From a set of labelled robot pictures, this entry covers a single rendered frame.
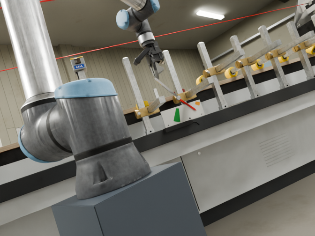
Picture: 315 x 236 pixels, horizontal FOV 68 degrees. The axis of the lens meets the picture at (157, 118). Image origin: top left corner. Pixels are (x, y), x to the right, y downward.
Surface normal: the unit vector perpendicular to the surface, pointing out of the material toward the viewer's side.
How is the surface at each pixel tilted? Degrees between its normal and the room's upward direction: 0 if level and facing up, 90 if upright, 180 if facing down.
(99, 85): 85
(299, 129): 90
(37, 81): 88
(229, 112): 90
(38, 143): 102
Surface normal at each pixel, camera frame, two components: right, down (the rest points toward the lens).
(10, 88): 0.64, -0.27
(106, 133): 0.40, -0.20
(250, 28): -0.69, 0.19
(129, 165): 0.47, -0.57
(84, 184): -0.57, -0.22
